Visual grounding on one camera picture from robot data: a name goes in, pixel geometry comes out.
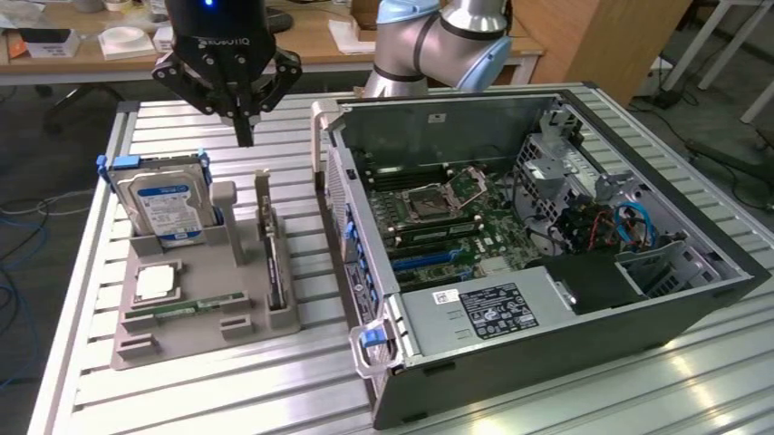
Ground black RAM stick with label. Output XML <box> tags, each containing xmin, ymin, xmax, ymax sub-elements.
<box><xmin>395</xmin><ymin>221</ymin><xmax>483</xmax><ymax>246</ymax></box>

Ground white foam sheets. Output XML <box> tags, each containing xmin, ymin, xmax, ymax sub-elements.
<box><xmin>328</xmin><ymin>17</ymin><xmax>380</xmax><ymax>55</ymax></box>

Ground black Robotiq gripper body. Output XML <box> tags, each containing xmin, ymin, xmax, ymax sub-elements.
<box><xmin>166</xmin><ymin>0</ymin><xmax>279</xmax><ymax>92</ymax></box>

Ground green Nvidia graphics card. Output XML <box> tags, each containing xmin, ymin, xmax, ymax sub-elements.
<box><xmin>251</xmin><ymin>168</ymin><xmax>291</xmax><ymax>314</ymax></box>

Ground grey power supply unit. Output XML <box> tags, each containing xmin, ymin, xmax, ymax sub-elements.
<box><xmin>386</xmin><ymin>266</ymin><xmax>575</xmax><ymax>362</ymax></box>

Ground CPU socket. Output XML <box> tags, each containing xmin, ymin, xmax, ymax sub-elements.
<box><xmin>406</xmin><ymin>185</ymin><xmax>453</xmax><ymax>223</ymax></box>

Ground metal disk bay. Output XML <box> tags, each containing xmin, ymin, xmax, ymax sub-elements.
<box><xmin>613</xmin><ymin>239</ymin><xmax>725</xmax><ymax>303</ymax></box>

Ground red wire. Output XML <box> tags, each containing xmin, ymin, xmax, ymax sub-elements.
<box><xmin>591</xmin><ymin>210</ymin><xmax>613</xmax><ymax>248</ymax></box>

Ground grey plastic parts rack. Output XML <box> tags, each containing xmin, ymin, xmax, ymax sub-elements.
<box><xmin>110</xmin><ymin>179</ymin><xmax>303</xmax><ymax>372</ymax></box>

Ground black power adapter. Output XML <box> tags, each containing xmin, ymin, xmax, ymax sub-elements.
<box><xmin>650</xmin><ymin>88</ymin><xmax>683</xmax><ymax>111</ymax></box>

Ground cardboard box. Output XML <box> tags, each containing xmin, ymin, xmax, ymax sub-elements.
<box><xmin>348</xmin><ymin>0</ymin><xmax>383</xmax><ymax>29</ymax></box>

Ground blue floor cable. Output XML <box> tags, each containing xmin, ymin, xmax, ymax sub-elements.
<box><xmin>0</xmin><ymin>217</ymin><xmax>51</xmax><ymax>391</ymax></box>

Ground black open PC case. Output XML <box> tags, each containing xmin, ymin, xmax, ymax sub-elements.
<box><xmin>310</xmin><ymin>88</ymin><xmax>770</xmax><ymax>431</ymax></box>

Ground wooden desk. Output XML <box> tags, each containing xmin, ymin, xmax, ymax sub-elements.
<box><xmin>0</xmin><ymin>0</ymin><xmax>546</xmax><ymax>99</ymax></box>

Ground white box with black lid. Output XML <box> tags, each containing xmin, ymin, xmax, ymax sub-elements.
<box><xmin>18</xmin><ymin>27</ymin><xmax>82</xmax><ymax>59</ymax></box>

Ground wooden cabinet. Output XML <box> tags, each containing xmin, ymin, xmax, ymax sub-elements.
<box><xmin>510</xmin><ymin>0</ymin><xmax>694</xmax><ymax>105</ymax></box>

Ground silver CPU chip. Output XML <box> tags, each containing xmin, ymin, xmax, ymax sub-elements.
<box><xmin>134</xmin><ymin>266</ymin><xmax>182</xmax><ymax>301</ymax></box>

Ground metal socket cover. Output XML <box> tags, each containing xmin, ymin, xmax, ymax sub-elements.
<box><xmin>446</xmin><ymin>165</ymin><xmax>491</xmax><ymax>205</ymax></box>

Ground hard disk with blue caddy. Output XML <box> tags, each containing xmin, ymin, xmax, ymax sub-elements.
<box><xmin>95</xmin><ymin>149</ymin><xmax>214</xmax><ymax>248</ymax></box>

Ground blue SATA wire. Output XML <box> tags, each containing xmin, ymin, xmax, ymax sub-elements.
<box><xmin>613</xmin><ymin>201</ymin><xmax>661</xmax><ymax>253</ymax></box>

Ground white square container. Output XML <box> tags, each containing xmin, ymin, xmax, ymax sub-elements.
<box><xmin>98</xmin><ymin>25</ymin><xmax>159</xmax><ymax>62</ymax></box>

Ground blue PCIe expansion slot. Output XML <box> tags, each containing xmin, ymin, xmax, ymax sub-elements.
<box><xmin>389</xmin><ymin>247</ymin><xmax>462</xmax><ymax>272</ymax></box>

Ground white table frame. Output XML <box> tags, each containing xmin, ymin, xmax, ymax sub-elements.
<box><xmin>662</xmin><ymin>0</ymin><xmax>774</xmax><ymax>123</ymax></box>

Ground green RAM stick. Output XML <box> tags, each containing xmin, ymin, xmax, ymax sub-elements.
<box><xmin>124</xmin><ymin>292</ymin><xmax>251</xmax><ymax>318</ymax></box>

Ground black chair base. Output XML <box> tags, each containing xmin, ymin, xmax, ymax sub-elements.
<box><xmin>682</xmin><ymin>135</ymin><xmax>774</xmax><ymax>182</ymax></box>
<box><xmin>35</xmin><ymin>83</ymin><xmax>123</xmax><ymax>135</ymax></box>

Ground green motherboard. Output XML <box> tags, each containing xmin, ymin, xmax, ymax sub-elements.
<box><xmin>362</xmin><ymin>156</ymin><xmax>546</xmax><ymax>294</ymax></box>

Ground perforated metal drive cage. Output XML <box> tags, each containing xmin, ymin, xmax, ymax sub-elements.
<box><xmin>513</xmin><ymin>130</ymin><xmax>606</xmax><ymax>218</ymax></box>

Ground grey floor cable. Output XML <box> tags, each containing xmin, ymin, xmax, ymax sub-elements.
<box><xmin>0</xmin><ymin>188</ymin><xmax>96</xmax><ymax>219</ymax></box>

